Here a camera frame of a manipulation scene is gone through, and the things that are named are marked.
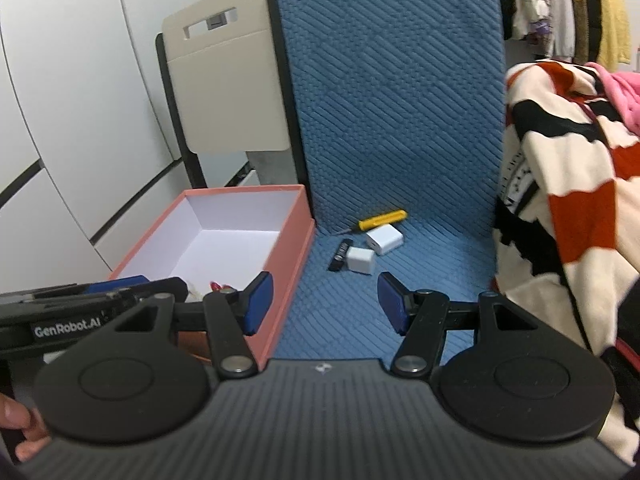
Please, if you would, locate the yellow handle screwdriver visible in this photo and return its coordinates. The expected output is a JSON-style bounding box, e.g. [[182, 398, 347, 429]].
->
[[336, 209, 409, 236]]

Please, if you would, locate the person's left hand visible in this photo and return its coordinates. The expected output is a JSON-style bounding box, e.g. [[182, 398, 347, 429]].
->
[[0, 393, 52, 463]]

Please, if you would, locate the pink cloth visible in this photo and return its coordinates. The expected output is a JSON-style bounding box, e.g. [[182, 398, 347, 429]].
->
[[584, 62, 640, 137]]

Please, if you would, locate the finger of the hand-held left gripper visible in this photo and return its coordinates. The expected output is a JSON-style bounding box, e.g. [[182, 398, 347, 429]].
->
[[107, 276, 189, 307], [82, 275, 152, 295]]

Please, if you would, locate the hanging dark garment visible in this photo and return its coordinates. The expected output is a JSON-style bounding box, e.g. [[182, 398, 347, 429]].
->
[[569, 0, 602, 63]]

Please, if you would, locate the pink cardboard box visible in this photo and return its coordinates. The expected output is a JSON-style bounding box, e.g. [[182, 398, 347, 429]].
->
[[109, 184, 317, 361]]

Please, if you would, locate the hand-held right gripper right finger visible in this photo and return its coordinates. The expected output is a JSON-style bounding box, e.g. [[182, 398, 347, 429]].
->
[[376, 271, 547, 379]]

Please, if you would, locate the blue textured cushion cover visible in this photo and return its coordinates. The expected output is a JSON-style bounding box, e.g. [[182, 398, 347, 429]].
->
[[272, 0, 507, 362]]

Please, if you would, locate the white wardrobe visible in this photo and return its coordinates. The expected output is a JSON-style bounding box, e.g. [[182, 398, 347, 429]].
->
[[0, 0, 261, 291]]

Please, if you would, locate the white charger plug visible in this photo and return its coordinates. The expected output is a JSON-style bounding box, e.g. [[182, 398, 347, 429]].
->
[[365, 225, 400, 257], [346, 246, 375, 276]]

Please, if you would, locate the hanging white patterned garment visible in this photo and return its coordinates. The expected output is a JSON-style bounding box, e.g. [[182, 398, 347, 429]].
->
[[509, 0, 577, 59]]

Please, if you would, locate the red black cream blanket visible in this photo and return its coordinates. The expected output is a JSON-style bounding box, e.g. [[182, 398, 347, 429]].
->
[[491, 59, 640, 467]]

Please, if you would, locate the black flash drive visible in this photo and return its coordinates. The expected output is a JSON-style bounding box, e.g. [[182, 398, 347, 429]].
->
[[327, 240, 354, 274]]

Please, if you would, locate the beige folding chair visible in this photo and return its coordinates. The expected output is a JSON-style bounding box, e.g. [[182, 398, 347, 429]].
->
[[155, 0, 313, 226]]

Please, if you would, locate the hanging yellow garment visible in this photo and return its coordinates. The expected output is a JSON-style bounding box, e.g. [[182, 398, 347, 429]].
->
[[591, 0, 634, 79]]

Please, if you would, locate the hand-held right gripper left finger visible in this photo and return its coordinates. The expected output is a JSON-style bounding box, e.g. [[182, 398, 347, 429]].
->
[[107, 270, 275, 380]]

